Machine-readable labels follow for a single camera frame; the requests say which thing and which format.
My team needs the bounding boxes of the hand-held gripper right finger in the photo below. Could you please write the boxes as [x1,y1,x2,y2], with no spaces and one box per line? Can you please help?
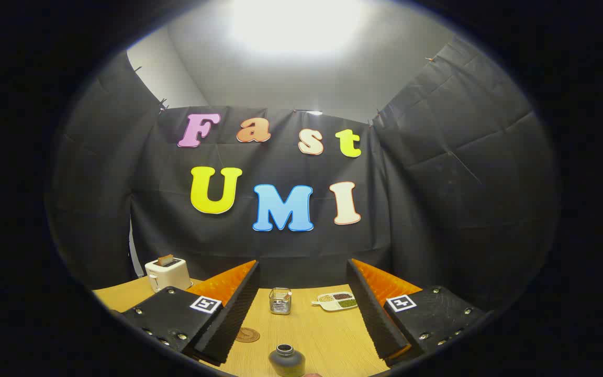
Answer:
[346,258,486,366]

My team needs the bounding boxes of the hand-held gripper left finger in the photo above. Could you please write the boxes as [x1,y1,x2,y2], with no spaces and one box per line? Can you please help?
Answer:
[122,259,260,366]

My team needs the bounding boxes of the silver juice bottle green label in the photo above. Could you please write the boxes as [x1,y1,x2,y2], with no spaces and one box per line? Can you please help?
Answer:
[269,344,306,377]

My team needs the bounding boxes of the white divided dish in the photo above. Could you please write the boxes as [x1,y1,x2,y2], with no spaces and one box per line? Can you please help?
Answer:
[311,292,358,312]

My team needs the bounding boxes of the wooden table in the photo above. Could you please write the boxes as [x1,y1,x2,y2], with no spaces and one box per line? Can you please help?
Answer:
[93,276,391,377]

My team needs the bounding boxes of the white toaster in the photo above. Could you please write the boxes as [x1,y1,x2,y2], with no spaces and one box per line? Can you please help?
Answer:
[144,257,193,293]

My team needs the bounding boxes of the black backdrop cloth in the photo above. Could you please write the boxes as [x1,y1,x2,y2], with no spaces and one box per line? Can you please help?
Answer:
[45,37,561,315]

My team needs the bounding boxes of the metal wire holder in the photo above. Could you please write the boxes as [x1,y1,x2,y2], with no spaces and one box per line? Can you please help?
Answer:
[269,287,292,315]

